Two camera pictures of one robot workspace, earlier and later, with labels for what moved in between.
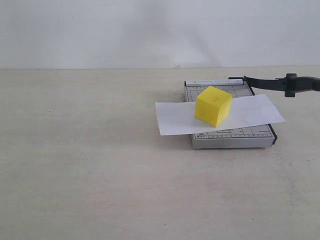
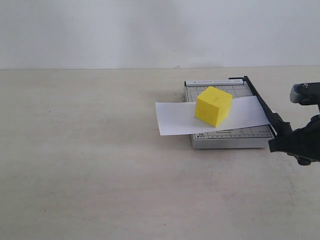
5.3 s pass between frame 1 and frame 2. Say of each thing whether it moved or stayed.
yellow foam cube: stayed
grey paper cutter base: stayed
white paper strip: stayed
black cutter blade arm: moved
